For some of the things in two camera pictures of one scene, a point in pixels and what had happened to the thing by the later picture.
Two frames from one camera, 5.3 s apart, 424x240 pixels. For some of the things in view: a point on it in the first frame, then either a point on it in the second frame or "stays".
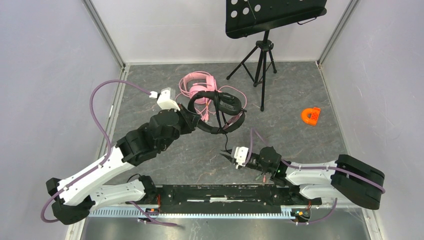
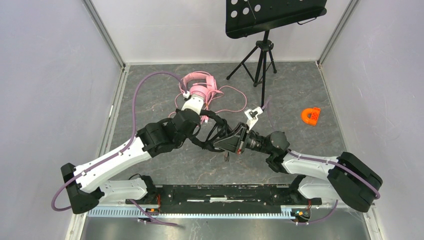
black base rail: [228, 199] stays
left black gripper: [190, 119] stays
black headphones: [229, 115] to [204, 129]
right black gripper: [231, 159] to [231, 143]
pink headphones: [211, 85] stays
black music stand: [245, 18] stays
